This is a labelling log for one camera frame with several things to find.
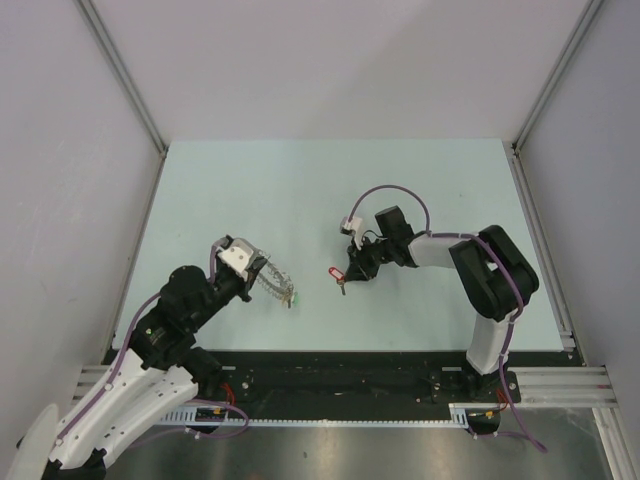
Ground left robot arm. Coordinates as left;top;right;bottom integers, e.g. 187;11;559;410
7;254;268;479

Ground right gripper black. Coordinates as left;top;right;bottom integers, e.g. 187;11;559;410
344;235;394;282

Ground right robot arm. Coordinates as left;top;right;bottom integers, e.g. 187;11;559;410
340;206;540;401

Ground white slotted cable duct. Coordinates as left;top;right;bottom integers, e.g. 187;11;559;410
156;404;498;429

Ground green yellow tagged keys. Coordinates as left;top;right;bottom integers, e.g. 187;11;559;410
282;292;299;309

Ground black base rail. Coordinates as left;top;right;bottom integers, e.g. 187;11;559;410
99;349;521;424

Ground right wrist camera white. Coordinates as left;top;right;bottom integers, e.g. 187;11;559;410
339;216;365;250

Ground metal disc keyring holder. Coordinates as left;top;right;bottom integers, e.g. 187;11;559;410
258;260;295;303

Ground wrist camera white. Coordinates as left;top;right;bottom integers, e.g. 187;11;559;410
339;216;365;250
215;236;264;272

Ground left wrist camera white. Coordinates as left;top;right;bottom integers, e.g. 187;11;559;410
215;236;264;272

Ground left aluminium frame post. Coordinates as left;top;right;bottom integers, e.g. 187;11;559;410
74;0;169;156

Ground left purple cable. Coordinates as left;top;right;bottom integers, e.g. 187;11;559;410
54;239;251;451

